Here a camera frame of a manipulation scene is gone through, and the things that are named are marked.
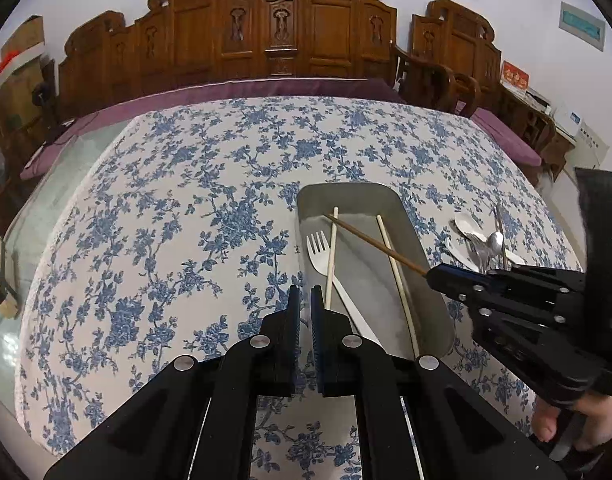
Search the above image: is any dark brown chopstick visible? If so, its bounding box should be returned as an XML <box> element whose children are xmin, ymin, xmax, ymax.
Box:
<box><xmin>324</xmin><ymin>214</ymin><xmax>428</xmax><ymax>278</ymax></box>
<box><xmin>495</xmin><ymin>202</ymin><xmax>508</xmax><ymax>271</ymax></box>

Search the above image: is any cardboard box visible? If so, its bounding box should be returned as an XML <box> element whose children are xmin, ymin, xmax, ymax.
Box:
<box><xmin>0</xmin><ymin>15</ymin><xmax>46</xmax><ymax>143</ymax></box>

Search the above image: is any blue floral tablecloth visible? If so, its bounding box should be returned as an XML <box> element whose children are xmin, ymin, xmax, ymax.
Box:
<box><xmin>15</xmin><ymin>100</ymin><xmax>578</xmax><ymax>456</ymax></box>

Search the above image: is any red sign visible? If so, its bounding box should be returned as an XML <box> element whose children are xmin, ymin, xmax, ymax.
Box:
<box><xmin>501</xmin><ymin>61</ymin><xmax>530</xmax><ymax>91</ymax></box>

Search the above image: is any purple seat cushion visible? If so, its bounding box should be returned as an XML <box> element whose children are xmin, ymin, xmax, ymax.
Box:
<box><xmin>20</xmin><ymin>77</ymin><xmax>544</xmax><ymax>182</ymax></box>

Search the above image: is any white plastic spoon with hole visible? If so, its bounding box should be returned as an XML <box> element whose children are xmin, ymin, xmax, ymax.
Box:
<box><xmin>454</xmin><ymin>214</ymin><xmax>526</xmax><ymax>266</ymax></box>

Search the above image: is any carved wooden bench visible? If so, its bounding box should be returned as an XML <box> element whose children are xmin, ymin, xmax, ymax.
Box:
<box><xmin>0</xmin><ymin>0</ymin><xmax>577</xmax><ymax>181</ymax></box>

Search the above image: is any teal wall sign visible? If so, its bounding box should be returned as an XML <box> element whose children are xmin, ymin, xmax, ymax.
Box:
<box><xmin>559</xmin><ymin>1</ymin><xmax>606</xmax><ymax>51</ymax></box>

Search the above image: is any white plastic rice spoon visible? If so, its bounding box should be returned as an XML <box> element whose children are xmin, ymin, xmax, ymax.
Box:
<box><xmin>444</xmin><ymin>240</ymin><xmax>480</xmax><ymax>273</ymax></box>

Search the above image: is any steel rectangular tray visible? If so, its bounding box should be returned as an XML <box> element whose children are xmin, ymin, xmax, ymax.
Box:
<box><xmin>297</xmin><ymin>183</ymin><xmax>455</xmax><ymax>360</ymax></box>

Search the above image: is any light bamboo chopstick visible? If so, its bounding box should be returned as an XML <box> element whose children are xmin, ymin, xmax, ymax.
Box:
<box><xmin>376</xmin><ymin>214</ymin><xmax>420</xmax><ymax>358</ymax></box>
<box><xmin>324</xmin><ymin>221</ymin><xmax>338</xmax><ymax>310</ymax></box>

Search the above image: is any small metal spoon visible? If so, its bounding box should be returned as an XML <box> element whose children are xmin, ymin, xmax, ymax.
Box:
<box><xmin>486</xmin><ymin>231</ymin><xmax>506</xmax><ymax>266</ymax></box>

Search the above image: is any long cream plastic fork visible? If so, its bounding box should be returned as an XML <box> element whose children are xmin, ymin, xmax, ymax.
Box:
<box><xmin>306</xmin><ymin>231</ymin><xmax>380</xmax><ymax>344</ymax></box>

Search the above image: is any metal fork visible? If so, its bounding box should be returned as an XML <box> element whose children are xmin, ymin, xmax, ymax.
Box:
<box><xmin>469</xmin><ymin>237</ymin><xmax>489</xmax><ymax>274</ymax></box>

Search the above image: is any right hand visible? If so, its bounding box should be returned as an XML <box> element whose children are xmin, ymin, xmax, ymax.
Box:
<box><xmin>529</xmin><ymin>391</ymin><xmax>612</xmax><ymax>453</ymax></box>

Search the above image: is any white electrical box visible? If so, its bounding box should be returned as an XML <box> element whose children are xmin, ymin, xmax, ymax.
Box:
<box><xmin>568</xmin><ymin>125</ymin><xmax>609</xmax><ymax>169</ymax></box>

